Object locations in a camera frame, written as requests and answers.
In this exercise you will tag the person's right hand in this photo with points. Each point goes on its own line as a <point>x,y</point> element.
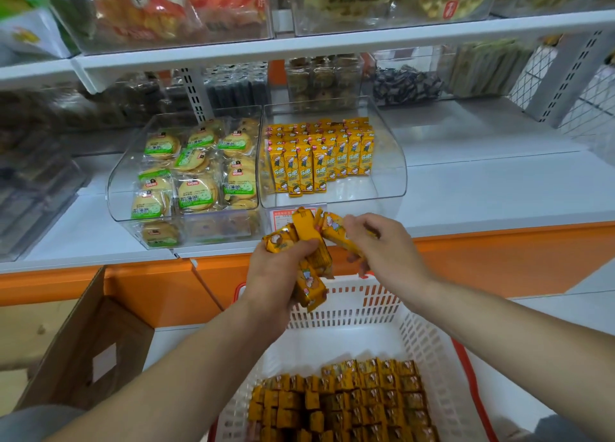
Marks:
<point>394,259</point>

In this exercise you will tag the person's left hand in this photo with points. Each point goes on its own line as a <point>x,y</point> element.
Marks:
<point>269,288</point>

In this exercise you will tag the person's left fingers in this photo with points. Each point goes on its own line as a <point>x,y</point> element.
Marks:
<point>295,249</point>

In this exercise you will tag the person's right fingers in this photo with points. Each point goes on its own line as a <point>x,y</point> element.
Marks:
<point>360,223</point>

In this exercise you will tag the yellow cartoon snack packet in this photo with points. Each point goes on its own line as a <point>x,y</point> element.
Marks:
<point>307,228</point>
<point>277,239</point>
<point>334,230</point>
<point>310,288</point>

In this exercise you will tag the person's right forearm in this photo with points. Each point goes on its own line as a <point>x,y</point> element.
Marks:
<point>519,350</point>

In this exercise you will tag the person's left forearm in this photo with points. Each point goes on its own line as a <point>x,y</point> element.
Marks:
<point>192,384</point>

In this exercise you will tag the red and white price label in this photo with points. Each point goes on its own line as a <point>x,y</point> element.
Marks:
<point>281,218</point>

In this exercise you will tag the clear bin holding yellow packs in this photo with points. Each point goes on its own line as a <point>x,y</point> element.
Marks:
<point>389,168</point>

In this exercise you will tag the rows of standing yellow packs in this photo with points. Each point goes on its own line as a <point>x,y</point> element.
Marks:
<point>317,158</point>

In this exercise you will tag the heap of green-label round cakes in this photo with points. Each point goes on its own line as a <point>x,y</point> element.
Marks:
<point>194,192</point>

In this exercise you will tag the white shelf with orange front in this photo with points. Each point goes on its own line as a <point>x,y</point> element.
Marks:
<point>480,187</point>

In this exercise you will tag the pile of black-white candies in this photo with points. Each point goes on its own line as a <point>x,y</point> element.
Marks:
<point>406,86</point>

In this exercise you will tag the clear tubs of cookies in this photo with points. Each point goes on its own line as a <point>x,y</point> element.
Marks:
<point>324,79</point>

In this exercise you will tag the pile of yellow packs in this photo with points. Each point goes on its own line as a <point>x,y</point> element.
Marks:
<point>346,403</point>

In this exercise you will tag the row of dark packets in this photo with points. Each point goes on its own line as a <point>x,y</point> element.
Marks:
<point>238,86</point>

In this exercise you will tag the white perforated shelf upright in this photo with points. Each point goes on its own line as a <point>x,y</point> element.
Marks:
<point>197,95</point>

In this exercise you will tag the white shelf board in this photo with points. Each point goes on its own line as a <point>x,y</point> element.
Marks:
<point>336,40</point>

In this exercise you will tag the clear bin holding cakes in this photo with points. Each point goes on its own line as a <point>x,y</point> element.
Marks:
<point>120,182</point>

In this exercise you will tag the clear bin with green packs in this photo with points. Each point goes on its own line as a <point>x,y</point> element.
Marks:
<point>485,67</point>

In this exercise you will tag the brown cardboard box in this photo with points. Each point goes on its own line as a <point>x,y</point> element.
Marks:
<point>96,341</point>

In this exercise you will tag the wide white perforated upright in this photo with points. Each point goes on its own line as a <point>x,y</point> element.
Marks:
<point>567,76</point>

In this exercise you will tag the clear bin with orange bags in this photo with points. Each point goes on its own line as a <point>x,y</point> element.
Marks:
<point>158,14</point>

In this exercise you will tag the green and white snack bags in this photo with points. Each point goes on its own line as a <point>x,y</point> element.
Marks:
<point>29,28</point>

